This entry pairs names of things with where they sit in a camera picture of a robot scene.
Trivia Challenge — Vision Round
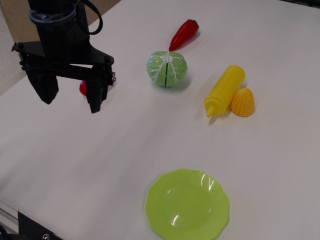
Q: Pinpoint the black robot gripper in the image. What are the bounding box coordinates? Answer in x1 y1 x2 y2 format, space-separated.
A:
12 16 115 114

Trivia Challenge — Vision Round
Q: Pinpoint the red toy sushi piece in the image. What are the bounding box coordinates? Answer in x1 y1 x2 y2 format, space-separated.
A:
79 80 87 97

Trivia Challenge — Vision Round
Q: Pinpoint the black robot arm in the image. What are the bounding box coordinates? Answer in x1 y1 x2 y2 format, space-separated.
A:
12 0 116 113

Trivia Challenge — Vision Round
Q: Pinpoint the green plastic plate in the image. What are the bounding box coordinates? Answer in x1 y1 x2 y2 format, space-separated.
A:
144 169 230 240

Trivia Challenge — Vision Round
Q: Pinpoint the green toy cabbage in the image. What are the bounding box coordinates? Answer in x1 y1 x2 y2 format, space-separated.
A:
146 51 188 88

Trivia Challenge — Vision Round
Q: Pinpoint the red toy chili pepper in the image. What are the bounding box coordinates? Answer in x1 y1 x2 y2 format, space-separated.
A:
168 19 199 52

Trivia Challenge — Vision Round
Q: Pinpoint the yellow mustard squeeze bottle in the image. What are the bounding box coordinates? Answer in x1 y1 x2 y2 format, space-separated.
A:
204 65 246 118

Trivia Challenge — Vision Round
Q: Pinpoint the yellow toy corn piece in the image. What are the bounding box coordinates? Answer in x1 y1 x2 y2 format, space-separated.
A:
230 88 255 117

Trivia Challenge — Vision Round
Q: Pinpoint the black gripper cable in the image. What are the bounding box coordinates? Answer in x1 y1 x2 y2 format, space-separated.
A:
79 0 104 35

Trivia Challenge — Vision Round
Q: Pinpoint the black corner bracket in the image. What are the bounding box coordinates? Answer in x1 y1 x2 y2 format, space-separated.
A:
18 212 62 240

